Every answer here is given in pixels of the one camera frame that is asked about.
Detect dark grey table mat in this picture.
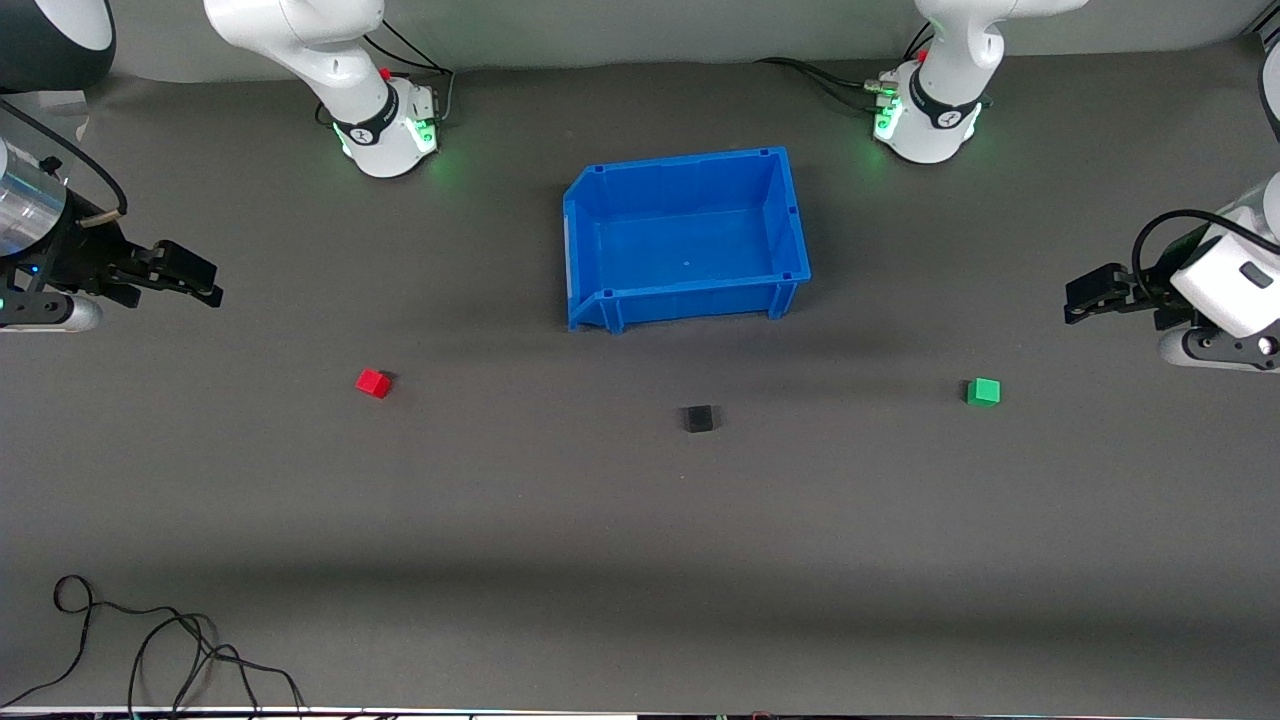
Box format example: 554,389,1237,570
0,35,1280,716

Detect blue plastic bin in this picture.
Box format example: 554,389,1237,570
563,147,812,334

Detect black left arm gripper cable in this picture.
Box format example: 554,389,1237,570
1132,208,1280,296

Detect black arm gripper cable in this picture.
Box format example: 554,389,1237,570
1132,208,1280,296
0,98,129,226

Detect black right arm gripper cable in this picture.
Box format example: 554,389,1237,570
0,98,129,226

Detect black right arm base cables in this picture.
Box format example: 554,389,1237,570
315,20,457,131

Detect black arm base cables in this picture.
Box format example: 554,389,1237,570
755,25,936,116
315,20,457,131

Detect black left arm base cables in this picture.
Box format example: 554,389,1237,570
755,25,936,116

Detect loose thin black cable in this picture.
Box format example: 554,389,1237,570
0,574,307,717

